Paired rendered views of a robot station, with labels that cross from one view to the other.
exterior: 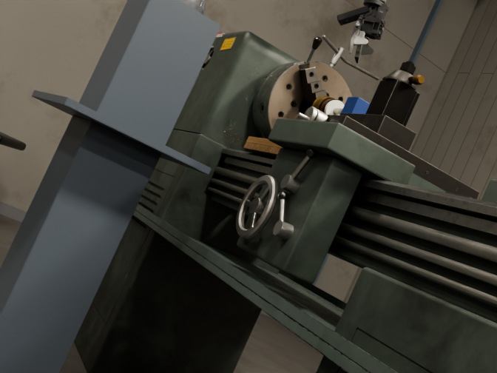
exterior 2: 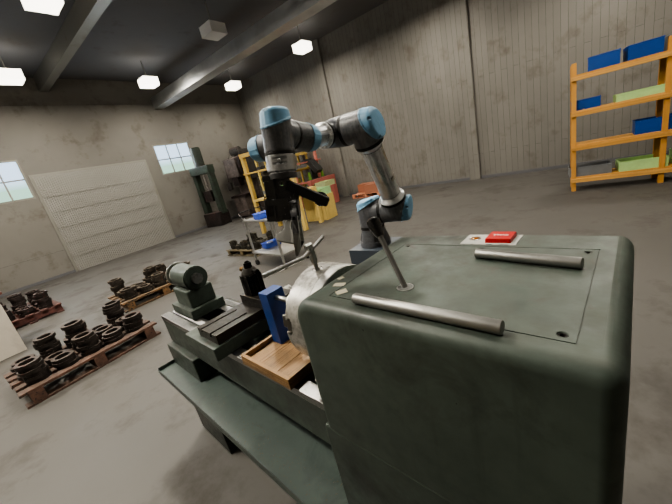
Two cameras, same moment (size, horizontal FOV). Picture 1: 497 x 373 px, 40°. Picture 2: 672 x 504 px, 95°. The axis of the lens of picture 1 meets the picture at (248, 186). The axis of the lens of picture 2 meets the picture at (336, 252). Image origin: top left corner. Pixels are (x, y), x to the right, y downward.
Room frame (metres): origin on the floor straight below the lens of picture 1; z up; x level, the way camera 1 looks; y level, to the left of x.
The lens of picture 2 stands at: (3.09, -0.34, 1.55)
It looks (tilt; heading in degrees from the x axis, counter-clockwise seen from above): 17 degrees down; 159
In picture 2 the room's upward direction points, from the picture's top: 13 degrees counter-clockwise
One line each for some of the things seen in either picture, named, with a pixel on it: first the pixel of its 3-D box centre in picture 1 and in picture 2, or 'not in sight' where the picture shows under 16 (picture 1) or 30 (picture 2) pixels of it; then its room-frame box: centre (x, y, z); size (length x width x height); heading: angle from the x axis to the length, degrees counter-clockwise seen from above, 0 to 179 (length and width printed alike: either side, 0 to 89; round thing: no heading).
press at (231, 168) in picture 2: not in sight; (242, 181); (-10.83, 1.52, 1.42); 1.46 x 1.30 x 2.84; 119
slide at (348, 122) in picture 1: (390, 160); (249, 311); (1.65, -0.29, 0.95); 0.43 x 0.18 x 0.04; 113
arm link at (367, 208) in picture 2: not in sight; (370, 210); (1.78, 0.38, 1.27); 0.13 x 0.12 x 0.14; 35
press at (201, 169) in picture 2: not in sight; (207, 187); (-10.22, 0.09, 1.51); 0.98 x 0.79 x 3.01; 29
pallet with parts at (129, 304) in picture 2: not in sight; (153, 279); (-3.00, -1.49, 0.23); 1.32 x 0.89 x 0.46; 118
